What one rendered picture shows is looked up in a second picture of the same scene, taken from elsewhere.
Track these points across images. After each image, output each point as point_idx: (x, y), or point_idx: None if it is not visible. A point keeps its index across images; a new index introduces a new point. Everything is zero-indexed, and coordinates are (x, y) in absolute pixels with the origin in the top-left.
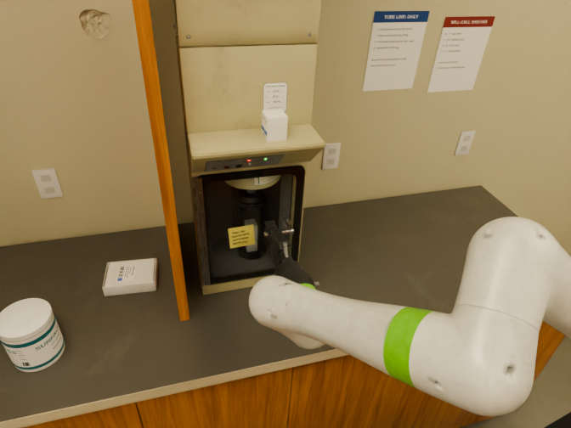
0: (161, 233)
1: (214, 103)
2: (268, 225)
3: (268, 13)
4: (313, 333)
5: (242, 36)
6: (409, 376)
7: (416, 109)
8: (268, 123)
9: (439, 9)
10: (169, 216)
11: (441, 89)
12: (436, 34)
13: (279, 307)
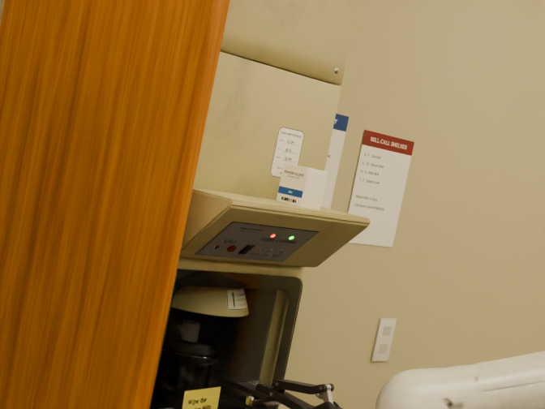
0: None
1: (220, 142)
2: (247, 386)
3: (302, 28)
4: (539, 399)
5: (272, 52)
6: None
7: (328, 268)
8: (308, 176)
9: (358, 118)
10: (156, 321)
11: (358, 240)
12: (354, 152)
13: (464, 388)
